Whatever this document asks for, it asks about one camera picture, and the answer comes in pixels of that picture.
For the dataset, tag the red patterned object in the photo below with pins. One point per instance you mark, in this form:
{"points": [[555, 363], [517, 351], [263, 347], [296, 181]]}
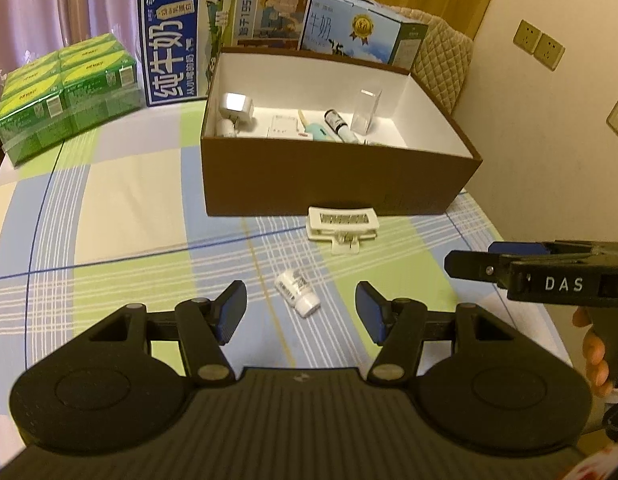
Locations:
{"points": [[604, 465]]}

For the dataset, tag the checked bed sheet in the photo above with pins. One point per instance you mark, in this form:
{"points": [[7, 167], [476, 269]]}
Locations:
{"points": [[114, 200]]}

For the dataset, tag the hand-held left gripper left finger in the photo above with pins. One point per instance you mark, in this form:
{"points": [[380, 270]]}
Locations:
{"points": [[231, 310]]}

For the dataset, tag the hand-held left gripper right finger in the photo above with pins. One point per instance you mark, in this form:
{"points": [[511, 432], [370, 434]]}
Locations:
{"points": [[369, 312]]}

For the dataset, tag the person's right hand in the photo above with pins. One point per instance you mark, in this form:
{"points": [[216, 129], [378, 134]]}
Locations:
{"points": [[595, 355]]}

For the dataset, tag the white plastic clip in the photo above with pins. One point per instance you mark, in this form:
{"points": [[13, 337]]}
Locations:
{"points": [[341, 222]]}

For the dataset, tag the cream stick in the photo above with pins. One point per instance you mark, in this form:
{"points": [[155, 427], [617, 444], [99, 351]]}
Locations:
{"points": [[304, 118]]}

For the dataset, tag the dark blue milk carton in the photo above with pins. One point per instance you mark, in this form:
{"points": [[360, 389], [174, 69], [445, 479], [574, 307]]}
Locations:
{"points": [[189, 40]]}

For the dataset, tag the brown glass spray bottle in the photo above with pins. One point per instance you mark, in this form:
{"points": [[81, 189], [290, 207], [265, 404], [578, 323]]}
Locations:
{"points": [[339, 125]]}

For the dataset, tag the white medicine box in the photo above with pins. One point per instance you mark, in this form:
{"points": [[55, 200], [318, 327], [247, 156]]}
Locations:
{"points": [[283, 127]]}

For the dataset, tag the white power adapter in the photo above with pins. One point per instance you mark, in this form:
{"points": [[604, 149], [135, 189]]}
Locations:
{"points": [[236, 107]]}

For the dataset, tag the white pill bottle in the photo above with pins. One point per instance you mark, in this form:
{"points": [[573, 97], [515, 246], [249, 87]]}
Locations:
{"points": [[296, 290]]}

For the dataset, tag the light blue milk carton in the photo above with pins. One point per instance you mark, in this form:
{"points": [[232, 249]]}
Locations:
{"points": [[364, 30]]}

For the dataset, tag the clear plastic box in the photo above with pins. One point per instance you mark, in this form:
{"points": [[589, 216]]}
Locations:
{"points": [[366, 110]]}

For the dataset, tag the mint green handheld fan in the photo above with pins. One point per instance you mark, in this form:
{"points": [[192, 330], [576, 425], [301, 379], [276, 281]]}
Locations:
{"points": [[321, 132]]}

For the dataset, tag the green carton pack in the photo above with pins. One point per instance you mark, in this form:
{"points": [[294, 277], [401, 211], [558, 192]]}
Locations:
{"points": [[64, 95]]}

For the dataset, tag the small white object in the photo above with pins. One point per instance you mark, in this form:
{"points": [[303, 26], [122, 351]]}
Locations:
{"points": [[225, 128]]}

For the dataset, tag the quilted beige chair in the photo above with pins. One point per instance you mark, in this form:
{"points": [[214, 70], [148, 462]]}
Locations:
{"points": [[439, 55]]}

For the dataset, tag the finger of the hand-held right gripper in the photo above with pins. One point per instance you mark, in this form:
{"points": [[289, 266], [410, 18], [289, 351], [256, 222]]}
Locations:
{"points": [[471, 265], [519, 248]]}

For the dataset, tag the brown cardboard box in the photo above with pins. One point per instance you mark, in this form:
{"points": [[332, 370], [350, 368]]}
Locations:
{"points": [[314, 180]]}

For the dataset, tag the pink curtain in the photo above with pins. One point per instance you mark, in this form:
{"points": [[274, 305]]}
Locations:
{"points": [[64, 0]]}

